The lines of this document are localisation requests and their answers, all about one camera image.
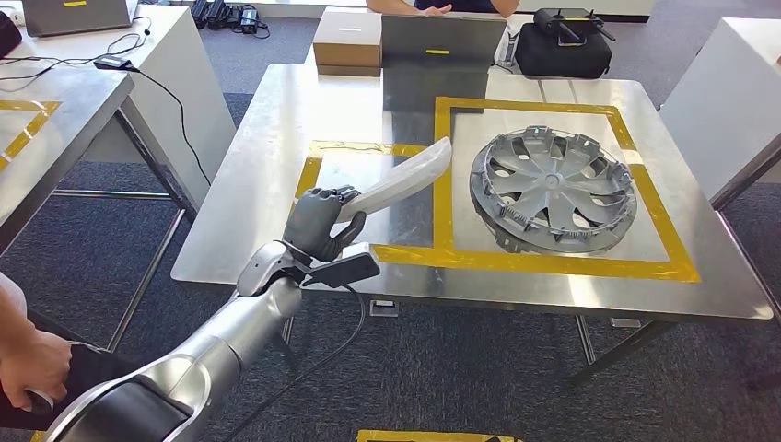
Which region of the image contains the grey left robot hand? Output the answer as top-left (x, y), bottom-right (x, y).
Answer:
top-left (282, 185), bottom-right (368, 263)

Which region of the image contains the white curved plastic part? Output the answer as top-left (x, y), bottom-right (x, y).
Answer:
top-left (333, 136), bottom-right (454, 225)

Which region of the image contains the black handheld controller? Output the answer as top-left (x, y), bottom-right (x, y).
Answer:
top-left (25, 389), bottom-right (56, 417)

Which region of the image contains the steel workbench table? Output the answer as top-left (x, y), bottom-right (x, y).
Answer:
top-left (170, 63), bottom-right (776, 391)

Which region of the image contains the white desk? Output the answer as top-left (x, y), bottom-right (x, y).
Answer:
top-left (659, 17), bottom-right (781, 203)
top-left (0, 5), bottom-right (238, 205)

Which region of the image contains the brown cardboard box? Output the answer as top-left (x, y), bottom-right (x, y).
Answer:
top-left (312, 6), bottom-right (384, 78)

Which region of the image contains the grey open laptop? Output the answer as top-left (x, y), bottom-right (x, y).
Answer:
top-left (380, 13), bottom-right (508, 69)

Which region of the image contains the large yellow bench tape square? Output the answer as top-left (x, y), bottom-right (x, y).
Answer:
top-left (431, 95), bottom-right (703, 285)

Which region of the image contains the silver wheel hubcap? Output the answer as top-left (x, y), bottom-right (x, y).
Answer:
top-left (468, 124), bottom-right (639, 256)

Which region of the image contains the black power adapter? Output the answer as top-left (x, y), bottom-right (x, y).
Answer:
top-left (93, 54), bottom-right (136, 73)

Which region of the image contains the person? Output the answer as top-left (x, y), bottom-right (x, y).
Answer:
top-left (0, 271), bottom-right (142, 431)
top-left (366, 0), bottom-right (521, 18)

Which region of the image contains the black carry case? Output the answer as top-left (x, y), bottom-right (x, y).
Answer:
top-left (515, 23), bottom-right (613, 80)

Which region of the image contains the yellow table tape outline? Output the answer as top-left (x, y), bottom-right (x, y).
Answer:
top-left (0, 100), bottom-right (63, 174)

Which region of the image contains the silver laptop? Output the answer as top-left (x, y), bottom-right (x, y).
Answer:
top-left (21, 0), bottom-right (140, 39)

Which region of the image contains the black bag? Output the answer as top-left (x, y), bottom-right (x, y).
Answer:
top-left (0, 10), bottom-right (24, 61)

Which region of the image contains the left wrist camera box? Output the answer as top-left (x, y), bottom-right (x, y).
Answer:
top-left (301, 251), bottom-right (381, 290)

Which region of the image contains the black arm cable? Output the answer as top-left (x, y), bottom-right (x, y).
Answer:
top-left (222, 283), bottom-right (367, 442)

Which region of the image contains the black adapter cable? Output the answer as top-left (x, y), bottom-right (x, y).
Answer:
top-left (131, 64), bottom-right (213, 187)

